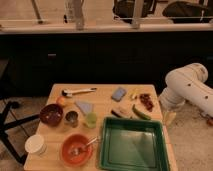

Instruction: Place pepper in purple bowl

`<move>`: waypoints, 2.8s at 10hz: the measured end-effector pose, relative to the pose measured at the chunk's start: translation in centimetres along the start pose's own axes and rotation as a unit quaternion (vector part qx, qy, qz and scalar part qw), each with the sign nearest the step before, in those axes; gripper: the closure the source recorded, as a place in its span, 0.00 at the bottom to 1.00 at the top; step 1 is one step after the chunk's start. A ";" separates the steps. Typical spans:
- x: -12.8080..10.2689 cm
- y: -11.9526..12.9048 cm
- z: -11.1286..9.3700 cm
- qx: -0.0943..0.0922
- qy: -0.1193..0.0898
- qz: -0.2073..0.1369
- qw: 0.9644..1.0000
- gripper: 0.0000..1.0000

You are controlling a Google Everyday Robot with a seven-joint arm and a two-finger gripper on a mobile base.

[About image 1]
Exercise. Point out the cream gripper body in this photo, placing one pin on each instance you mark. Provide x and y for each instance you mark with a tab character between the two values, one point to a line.
168	117

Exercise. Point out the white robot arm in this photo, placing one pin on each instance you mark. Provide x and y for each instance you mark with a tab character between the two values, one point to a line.
186	84

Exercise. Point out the orange bowl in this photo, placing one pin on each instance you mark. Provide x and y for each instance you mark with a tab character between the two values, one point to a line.
71	142

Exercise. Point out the dark purple bowl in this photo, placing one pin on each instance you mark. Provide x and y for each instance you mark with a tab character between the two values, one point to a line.
51	115

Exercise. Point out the red grapes bunch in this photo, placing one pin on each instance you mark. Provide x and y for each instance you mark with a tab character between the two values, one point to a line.
146	101

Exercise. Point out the yellow toy food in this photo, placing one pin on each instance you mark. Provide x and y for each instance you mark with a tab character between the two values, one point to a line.
134	94

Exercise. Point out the green plastic tray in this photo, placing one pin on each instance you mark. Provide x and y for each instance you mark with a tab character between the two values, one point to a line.
132	145

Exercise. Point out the blue sponge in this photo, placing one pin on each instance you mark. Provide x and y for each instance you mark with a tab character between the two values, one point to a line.
118	94

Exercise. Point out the dark brown toy eggplant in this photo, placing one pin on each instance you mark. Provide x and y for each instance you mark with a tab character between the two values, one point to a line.
121	113

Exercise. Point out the light green cup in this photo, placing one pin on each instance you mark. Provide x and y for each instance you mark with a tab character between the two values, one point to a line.
90	120

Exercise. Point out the grey triangular cloth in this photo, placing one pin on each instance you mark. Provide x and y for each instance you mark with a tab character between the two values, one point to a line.
84	107

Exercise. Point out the small metal cup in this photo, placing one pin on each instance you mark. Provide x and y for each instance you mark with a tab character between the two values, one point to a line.
72	118

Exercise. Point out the metal spoon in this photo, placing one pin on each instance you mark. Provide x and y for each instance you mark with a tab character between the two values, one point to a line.
78	150

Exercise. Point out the dark object on ledge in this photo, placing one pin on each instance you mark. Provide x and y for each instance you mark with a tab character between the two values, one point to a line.
189	12

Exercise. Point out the orange fruit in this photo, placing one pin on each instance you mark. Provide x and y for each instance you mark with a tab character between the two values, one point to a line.
61	101

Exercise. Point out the black bag on ledge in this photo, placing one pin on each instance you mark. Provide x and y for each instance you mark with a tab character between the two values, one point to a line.
123	9

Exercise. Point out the white cup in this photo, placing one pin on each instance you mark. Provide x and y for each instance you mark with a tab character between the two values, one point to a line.
35	144

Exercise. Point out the black office chair base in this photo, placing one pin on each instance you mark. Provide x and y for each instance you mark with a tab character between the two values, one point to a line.
6	126

